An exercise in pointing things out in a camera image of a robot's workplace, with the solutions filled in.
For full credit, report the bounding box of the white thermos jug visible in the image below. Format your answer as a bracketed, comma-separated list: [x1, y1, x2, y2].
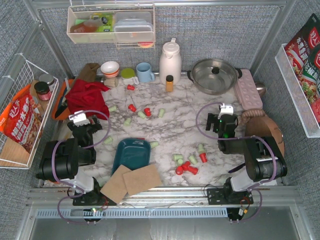
[159, 38, 182, 85]

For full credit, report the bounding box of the cork mat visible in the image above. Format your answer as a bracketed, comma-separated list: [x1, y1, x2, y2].
[123, 164, 162, 196]
[100, 165, 131, 204]

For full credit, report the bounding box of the red cloth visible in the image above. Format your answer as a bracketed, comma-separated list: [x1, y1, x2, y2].
[65, 78, 110, 118]

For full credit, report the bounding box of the red snack bag left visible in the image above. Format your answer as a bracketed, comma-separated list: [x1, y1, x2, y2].
[0, 84, 42, 153]

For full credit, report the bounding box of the round wooden board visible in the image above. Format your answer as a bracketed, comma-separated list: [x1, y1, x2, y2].
[245, 116, 285, 157]

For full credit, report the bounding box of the orange spice bottle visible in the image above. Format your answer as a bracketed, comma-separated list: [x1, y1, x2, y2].
[165, 75, 174, 92]

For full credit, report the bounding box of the red snack bags right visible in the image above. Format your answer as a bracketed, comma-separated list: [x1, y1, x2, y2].
[284, 13, 320, 123]

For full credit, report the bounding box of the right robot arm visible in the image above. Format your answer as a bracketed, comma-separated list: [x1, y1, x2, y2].
[205, 113, 288, 205]

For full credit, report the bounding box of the blue mug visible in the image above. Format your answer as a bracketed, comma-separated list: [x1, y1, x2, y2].
[136, 62, 155, 83]

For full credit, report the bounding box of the red capsule back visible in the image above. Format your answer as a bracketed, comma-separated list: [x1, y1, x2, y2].
[127, 84, 135, 91]

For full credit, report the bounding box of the brown cloth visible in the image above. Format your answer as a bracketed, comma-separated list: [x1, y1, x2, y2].
[77, 63, 100, 83]

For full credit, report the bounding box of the green lid white cup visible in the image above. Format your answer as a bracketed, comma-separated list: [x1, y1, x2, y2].
[120, 68, 139, 86]

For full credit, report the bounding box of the green capsule by cloth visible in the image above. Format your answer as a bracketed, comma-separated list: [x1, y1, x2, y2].
[108, 105, 118, 112]

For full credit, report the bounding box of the orange tray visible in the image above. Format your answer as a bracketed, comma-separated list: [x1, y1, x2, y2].
[51, 81, 71, 121]

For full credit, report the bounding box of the red capsule cluster front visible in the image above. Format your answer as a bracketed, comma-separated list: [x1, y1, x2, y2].
[175, 166, 184, 175]

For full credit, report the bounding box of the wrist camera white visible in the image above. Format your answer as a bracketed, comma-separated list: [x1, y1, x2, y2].
[217, 103, 234, 119]
[68, 110, 90, 127]

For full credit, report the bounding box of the dark lid jar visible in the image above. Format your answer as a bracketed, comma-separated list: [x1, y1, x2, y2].
[34, 81, 52, 101]

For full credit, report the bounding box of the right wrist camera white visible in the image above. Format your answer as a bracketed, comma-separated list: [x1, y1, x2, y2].
[217, 103, 234, 119]

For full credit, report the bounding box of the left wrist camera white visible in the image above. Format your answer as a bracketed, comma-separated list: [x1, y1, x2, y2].
[68, 110, 90, 127]

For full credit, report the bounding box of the green capsule mid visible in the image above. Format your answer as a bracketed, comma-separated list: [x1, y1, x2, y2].
[123, 118, 132, 127]

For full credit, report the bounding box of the white orange bowl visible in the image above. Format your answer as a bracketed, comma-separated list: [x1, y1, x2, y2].
[100, 61, 120, 78]

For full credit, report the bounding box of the teal storage basket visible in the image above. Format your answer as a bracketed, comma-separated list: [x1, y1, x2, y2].
[111, 138, 152, 175]

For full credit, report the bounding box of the red capsule cluster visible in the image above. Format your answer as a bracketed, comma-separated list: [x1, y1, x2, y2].
[175, 166, 184, 175]
[187, 166, 199, 175]
[181, 161, 191, 171]

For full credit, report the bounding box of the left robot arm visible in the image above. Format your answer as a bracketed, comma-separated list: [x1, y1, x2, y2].
[36, 115, 109, 208]

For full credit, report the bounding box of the green capsule cluster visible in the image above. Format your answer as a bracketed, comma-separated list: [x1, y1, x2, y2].
[172, 153, 183, 161]
[188, 154, 198, 165]

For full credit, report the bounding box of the right white rack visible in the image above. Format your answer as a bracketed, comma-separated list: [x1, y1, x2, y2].
[274, 43, 320, 138]

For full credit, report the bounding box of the left wire basket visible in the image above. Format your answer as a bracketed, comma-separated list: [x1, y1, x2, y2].
[0, 53, 60, 169]

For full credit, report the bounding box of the silver lid jar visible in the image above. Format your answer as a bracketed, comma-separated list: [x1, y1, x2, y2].
[38, 73, 55, 92]

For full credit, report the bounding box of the steel pot with lid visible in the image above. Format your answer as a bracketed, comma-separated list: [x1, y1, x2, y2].
[186, 58, 243, 96]

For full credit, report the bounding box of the pink egg tray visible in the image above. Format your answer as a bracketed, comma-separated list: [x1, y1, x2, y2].
[234, 69, 263, 111]

